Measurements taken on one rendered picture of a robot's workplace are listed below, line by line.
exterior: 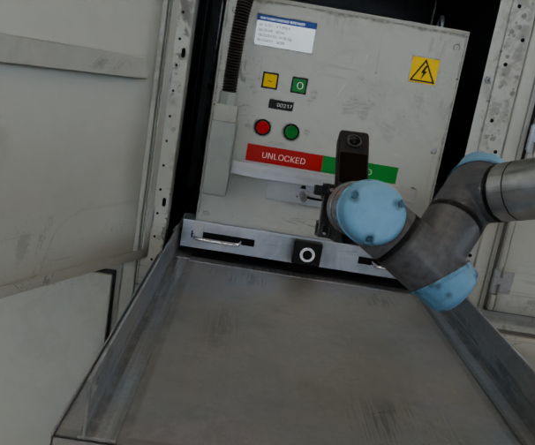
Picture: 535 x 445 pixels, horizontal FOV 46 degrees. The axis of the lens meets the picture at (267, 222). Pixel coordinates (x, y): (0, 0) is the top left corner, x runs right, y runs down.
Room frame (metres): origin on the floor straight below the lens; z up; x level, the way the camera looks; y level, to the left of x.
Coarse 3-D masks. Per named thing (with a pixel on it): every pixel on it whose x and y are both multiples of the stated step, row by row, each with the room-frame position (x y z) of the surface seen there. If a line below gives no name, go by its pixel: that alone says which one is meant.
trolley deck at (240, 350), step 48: (192, 288) 1.10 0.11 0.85; (240, 288) 1.14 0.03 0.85; (288, 288) 1.19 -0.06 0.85; (336, 288) 1.24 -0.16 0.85; (192, 336) 0.89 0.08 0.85; (240, 336) 0.92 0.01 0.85; (288, 336) 0.95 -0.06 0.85; (336, 336) 0.98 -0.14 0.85; (384, 336) 1.02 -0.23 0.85; (432, 336) 1.06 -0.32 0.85; (144, 384) 0.72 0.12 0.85; (192, 384) 0.74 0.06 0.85; (240, 384) 0.76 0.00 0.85; (288, 384) 0.79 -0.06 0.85; (336, 384) 0.81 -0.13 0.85; (384, 384) 0.83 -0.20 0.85; (432, 384) 0.86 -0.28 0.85; (144, 432) 0.62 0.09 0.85; (192, 432) 0.63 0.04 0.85; (240, 432) 0.65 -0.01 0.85; (288, 432) 0.67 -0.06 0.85; (336, 432) 0.68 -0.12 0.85; (384, 432) 0.70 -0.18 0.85; (432, 432) 0.72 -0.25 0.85; (480, 432) 0.74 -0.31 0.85
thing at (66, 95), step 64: (0, 0) 0.92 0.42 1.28; (64, 0) 1.03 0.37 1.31; (128, 0) 1.17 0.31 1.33; (0, 64) 0.93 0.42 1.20; (64, 64) 1.02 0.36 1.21; (128, 64) 1.16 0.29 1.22; (0, 128) 0.94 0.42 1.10; (64, 128) 1.06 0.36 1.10; (128, 128) 1.21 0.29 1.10; (0, 192) 0.94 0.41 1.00; (64, 192) 1.07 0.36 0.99; (128, 192) 1.23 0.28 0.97; (0, 256) 0.95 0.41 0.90; (64, 256) 1.08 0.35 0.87; (128, 256) 1.20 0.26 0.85
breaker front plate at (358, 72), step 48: (336, 48) 1.32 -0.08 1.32; (384, 48) 1.32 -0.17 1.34; (432, 48) 1.33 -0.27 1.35; (240, 96) 1.31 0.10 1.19; (288, 96) 1.32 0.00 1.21; (336, 96) 1.32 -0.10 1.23; (384, 96) 1.33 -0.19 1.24; (432, 96) 1.33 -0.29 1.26; (240, 144) 1.31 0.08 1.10; (288, 144) 1.32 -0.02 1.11; (384, 144) 1.33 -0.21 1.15; (432, 144) 1.33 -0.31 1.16; (240, 192) 1.31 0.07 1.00; (288, 192) 1.32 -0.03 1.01; (432, 192) 1.33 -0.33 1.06
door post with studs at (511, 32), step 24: (504, 0) 1.29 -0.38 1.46; (528, 0) 1.29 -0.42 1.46; (504, 24) 1.29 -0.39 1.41; (528, 24) 1.29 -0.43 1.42; (504, 48) 1.29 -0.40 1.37; (504, 72) 1.29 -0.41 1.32; (480, 96) 1.29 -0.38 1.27; (504, 96) 1.29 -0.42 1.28; (480, 120) 1.29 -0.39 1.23; (504, 120) 1.29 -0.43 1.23; (480, 144) 1.29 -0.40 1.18
